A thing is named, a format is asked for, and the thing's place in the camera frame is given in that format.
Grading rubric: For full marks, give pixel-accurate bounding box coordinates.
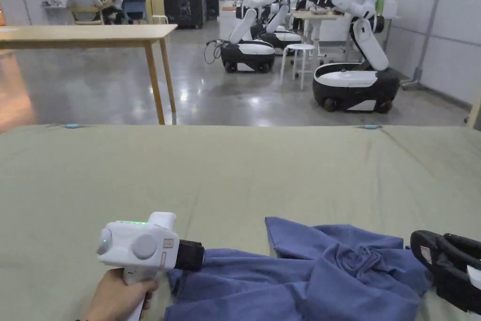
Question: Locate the white wheeled robot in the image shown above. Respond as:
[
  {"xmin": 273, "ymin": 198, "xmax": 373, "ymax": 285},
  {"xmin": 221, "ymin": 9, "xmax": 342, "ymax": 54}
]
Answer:
[
  {"xmin": 259, "ymin": 0, "xmax": 303, "ymax": 55},
  {"xmin": 219, "ymin": 0, "xmax": 276, "ymax": 73},
  {"xmin": 312, "ymin": 0, "xmax": 401, "ymax": 114}
]

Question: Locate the bed with pale green sheet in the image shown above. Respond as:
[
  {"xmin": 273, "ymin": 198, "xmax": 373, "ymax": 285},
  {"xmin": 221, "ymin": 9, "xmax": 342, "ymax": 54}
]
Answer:
[{"xmin": 0, "ymin": 122, "xmax": 481, "ymax": 321}]

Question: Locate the wooden post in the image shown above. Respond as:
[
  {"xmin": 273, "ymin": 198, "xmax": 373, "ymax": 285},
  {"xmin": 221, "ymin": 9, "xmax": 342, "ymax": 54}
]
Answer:
[{"xmin": 465, "ymin": 87, "xmax": 481, "ymax": 128}]

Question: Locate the blue chair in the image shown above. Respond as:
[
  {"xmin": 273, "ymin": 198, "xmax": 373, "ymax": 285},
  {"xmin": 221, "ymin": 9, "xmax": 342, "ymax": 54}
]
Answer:
[{"xmin": 124, "ymin": 1, "xmax": 148, "ymax": 24}]

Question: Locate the long wooden table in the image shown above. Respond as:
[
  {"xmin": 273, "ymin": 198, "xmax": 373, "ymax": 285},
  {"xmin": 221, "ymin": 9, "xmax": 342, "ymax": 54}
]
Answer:
[{"xmin": 0, "ymin": 23, "xmax": 179, "ymax": 125}]

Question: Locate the white table with clutter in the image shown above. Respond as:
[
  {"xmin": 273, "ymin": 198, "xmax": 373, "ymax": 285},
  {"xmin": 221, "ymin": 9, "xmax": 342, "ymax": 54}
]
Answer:
[{"xmin": 40, "ymin": 0, "xmax": 72, "ymax": 25}]

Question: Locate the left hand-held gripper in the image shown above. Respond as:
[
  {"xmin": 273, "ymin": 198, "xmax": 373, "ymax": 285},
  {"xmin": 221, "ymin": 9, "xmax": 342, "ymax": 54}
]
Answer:
[{"xmin": 96, "ymin": 211, "xmax": 205, "ymax": 321}]

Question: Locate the wooden table with clutter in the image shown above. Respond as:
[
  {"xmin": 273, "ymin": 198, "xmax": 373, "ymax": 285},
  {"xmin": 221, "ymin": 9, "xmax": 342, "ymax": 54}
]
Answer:
[{"xmin": 291, "ymin": 0, "xmax": 346, "ymax": 67}]

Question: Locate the black cable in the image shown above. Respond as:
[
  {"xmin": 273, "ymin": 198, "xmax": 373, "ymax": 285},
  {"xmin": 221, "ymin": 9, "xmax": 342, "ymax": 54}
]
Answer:
[{"xmin": 204, "ymin": 39, "xmax": 227, "ymax": 65}]

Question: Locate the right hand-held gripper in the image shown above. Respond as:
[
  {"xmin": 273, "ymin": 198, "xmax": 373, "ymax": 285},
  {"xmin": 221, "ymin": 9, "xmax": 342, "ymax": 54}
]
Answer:
[{"xmin": 409, "ymin": 229, "xmax": 481, "ymax": 315}]

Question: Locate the round white stool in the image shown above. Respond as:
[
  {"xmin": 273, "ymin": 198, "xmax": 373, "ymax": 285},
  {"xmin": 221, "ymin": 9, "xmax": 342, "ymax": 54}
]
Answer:
[{"xmin": 279, "ymin": 43, "xmax": 316, "ymax": 91}]

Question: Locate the grey rolling stand base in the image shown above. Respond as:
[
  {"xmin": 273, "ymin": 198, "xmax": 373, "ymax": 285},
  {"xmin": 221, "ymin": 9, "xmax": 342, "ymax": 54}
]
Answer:
[{"xmin": 400, "ymin": 67, "xmax": 424, "ymax": 91}]

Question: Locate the person's left hand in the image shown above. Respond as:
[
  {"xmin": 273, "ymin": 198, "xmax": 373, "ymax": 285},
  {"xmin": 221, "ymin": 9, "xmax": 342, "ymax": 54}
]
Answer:
[{"xmin": 80, "ymin": 268, "xmax": 160, "ymax": 321}]

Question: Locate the wooden chair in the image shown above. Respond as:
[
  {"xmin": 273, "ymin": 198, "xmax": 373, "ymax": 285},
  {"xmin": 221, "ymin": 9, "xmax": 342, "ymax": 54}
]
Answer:
[{"xmin": 71, "ymin": 7, "xmax": 104, "ymax": 26}]

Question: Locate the dark blue shirt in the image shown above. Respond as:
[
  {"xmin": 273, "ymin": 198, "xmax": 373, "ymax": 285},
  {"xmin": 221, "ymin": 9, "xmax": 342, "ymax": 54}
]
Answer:
[{"xmin": 164, "ymin": 216, "xmax": 433, "ymax": 321}]

